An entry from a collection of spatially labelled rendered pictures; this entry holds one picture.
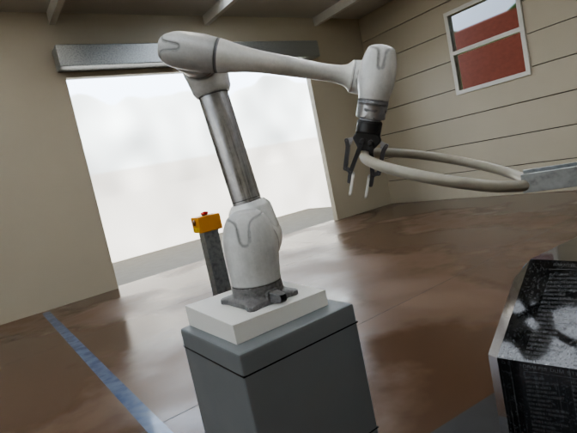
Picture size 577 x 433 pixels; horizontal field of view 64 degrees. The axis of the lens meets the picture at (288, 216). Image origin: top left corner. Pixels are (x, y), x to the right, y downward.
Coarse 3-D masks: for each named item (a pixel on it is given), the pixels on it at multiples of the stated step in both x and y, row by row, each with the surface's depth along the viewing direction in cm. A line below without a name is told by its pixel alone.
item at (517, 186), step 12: (360, 156) 136; (372, 156) 130; (396, 156) 156; (408, 156) 157; (420, 156) 157; (432, 156) 157; (444, 156) 156; (456, 156) 155; (384, 168) 122; (396, 168) 119; (408, 168) 118; (480, 168) 150; (492, 168) 146; (504, 168) 142; (420, 180) 116; (432, 180) 115; (444, 180) 114; (456, 180) 113; (468, 180) 113; (480, 180) 113; (492, 180) 114; (504, 180) 116; (516, 180) 118
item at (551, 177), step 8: (536, 168) 129; (544, 168) 128; (552, 168) 127; (560, 168) 116; (568, 168) 115; (576, 168) 115; (520, 176) 121; (528, 176) 120; (536, 176) 119; (544, 176) 118; (552, 176) 117; (560, 176) 117; (568, 176) 116; (576, 176) 115; (536, 184) 120; (544, 184) 119; (552, 184) 118; (560, 184) 117; (568, 184) 116; (576, 184) 115
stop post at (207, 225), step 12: (204, 216) 230; (216, 216) 233; (204, 228) 229; (216, 228) 232; (204, 240) 232; (216, 240) 235; (204, 252) 237; (216, 252) 234; (216, 264) 234; (216, 276) 234; (216, 288) 234; (228, 288) 237
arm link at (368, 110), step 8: (360, 104) 135; (368, 104) 133; (376, 104) 132; (384, 104) 133; (360, 112) 135; (368, 112) 134; (376, 112) 133; (384, 112) 134; (368, 120) 135; (376, 120) 135
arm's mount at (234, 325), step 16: (304, 288) 145; (192, 304) 148; (208, 304) 145; (272, 304) 134; (288, 304) 132; (304, 304) 135; (320, 304) 139; (192, 320) 146; (208, 320) 135; (224, 320) 127; (240, 320) 124; (256, 320) 126; (272, 320) 129; (288, 320) 132; (224, 336) 128; (240, 336) 123; (256, 336) 126
